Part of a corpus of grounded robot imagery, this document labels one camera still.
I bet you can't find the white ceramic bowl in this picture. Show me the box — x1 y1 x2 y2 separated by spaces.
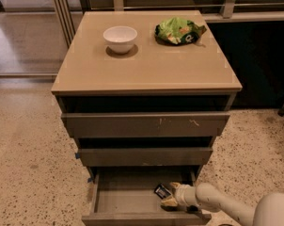
103 25 137 54

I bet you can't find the metal railing frame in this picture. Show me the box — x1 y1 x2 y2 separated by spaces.
47 0 284 49

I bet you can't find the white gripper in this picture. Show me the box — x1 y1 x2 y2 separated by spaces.
161 182 197 212

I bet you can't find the middle grey drawer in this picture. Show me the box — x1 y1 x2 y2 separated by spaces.
76 147 213 167

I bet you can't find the top grey drawer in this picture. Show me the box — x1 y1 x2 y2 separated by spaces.
61 112 229 138

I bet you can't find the grey drawer cabinet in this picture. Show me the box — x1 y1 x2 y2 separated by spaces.
51 10 244 226

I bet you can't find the green chip bag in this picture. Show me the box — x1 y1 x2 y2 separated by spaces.
155 17 207 45

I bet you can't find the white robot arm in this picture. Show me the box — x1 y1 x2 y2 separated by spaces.
154 182 284 226

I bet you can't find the bottom open grey drawer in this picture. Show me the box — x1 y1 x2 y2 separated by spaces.
82 167 211 226

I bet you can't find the blueberry rxbar dark wrapper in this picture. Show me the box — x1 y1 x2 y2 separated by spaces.
154 184 172 199

